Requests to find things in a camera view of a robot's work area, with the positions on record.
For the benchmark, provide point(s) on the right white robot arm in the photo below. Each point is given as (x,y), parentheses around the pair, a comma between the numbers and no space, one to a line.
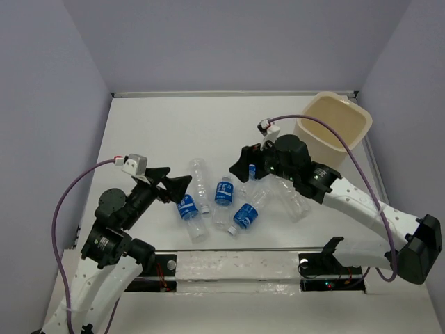
(413,243)

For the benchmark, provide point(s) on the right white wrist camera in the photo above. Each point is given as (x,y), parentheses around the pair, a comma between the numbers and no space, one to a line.
(270,132)

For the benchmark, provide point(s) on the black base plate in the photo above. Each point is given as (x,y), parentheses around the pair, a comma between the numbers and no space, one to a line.
(160,277)
(323,273)

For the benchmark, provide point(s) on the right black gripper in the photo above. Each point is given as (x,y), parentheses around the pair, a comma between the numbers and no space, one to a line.
(251,155)

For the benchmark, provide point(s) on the clear unlabelled bottle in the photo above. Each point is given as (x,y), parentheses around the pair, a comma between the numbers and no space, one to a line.
(293,203)
(200,185)

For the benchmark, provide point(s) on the aluminium table rail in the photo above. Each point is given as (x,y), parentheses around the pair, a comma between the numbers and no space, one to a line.
(211,93)

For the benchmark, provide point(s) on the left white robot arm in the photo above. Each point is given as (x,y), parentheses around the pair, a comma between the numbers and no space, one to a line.
(110,258)

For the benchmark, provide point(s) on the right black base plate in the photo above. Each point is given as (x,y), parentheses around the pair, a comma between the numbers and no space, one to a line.
(323,273)

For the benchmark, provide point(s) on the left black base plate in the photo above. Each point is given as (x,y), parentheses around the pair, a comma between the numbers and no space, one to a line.
(160,277)

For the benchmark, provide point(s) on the blue label bottle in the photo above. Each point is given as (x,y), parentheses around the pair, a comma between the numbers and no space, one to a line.
(224,197)
(191,217)
(246,189)
(249,212)

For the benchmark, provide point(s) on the beige plastic bin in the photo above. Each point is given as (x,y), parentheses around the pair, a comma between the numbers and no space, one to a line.
(329,123)

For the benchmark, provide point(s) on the blue label bottle front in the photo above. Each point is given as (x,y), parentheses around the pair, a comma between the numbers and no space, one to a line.
(249,212)

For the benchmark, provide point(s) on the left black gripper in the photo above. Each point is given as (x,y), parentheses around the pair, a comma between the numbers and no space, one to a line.
(176,187)

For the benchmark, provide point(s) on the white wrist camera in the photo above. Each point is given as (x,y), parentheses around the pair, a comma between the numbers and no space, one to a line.
(135,165)
(270,132)

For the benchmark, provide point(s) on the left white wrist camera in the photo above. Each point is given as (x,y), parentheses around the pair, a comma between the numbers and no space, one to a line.
(135,165)

